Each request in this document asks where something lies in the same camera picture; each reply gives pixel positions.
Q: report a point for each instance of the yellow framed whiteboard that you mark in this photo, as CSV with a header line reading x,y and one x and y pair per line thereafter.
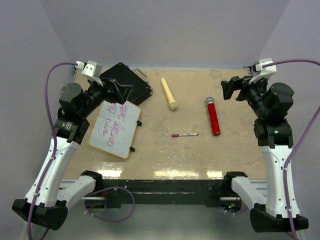
x,y
114,128

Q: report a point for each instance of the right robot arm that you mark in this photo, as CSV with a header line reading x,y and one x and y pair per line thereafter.
x,y
278,211

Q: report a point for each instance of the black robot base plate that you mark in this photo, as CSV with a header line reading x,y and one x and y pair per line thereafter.
x,y
209,193

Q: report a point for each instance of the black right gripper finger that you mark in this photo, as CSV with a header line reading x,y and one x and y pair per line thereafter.
x,y
227,89
237,82

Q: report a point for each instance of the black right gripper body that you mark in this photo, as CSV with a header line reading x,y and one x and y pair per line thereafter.
x,y
254,93

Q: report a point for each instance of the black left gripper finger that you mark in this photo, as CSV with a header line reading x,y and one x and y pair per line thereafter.
x,y
119,91
109,97

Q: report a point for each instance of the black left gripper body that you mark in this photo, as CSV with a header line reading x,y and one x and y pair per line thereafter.
x,y
97,94

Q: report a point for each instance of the red glitter toy microphone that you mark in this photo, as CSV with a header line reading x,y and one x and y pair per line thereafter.
x,y
210,102

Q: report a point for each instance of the whiteboard metal stand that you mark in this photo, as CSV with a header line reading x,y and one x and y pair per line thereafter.
x,y
132,149

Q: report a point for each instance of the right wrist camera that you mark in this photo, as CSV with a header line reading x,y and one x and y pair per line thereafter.
x,y
258,70

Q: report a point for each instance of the white marker pen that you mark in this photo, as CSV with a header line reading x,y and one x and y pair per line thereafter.
x,y
188,135

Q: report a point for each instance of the black hard case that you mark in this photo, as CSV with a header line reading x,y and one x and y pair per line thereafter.
x,y
125,76

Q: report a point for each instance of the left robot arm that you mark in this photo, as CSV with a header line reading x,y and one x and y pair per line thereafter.
x,y
46,204

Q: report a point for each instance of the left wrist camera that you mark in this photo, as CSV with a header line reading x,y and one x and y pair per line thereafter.
x,y
91,70

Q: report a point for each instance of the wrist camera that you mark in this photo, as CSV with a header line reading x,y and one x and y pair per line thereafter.
x,y
91,70
258,70

